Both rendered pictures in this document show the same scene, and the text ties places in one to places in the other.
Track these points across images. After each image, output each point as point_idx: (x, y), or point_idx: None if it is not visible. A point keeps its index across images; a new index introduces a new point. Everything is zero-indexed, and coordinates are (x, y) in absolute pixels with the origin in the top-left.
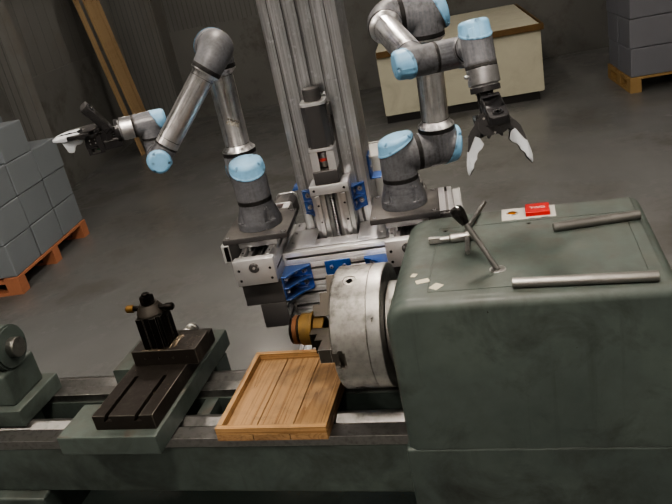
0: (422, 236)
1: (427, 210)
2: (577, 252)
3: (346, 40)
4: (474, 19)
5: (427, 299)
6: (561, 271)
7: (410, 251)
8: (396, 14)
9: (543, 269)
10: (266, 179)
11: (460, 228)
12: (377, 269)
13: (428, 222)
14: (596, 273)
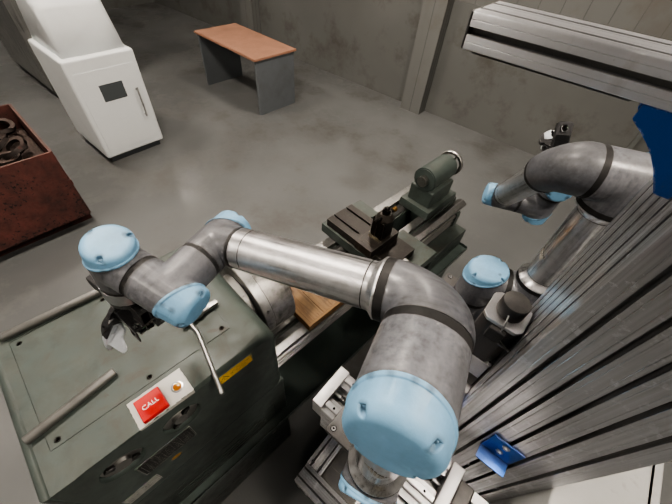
0: (234, 311)
1: (339, 421)
2: (80, 348)
3: (641, 385)
4: (92, 229)
5: (167, 254)
6: (85, 318)
7: (229, 293)
8: (370, 291)
9: (101, 314)
10: (470, 291)
11: (210, 337)
12: (238, 270)
13: (249, 333)
14: (47, 313)
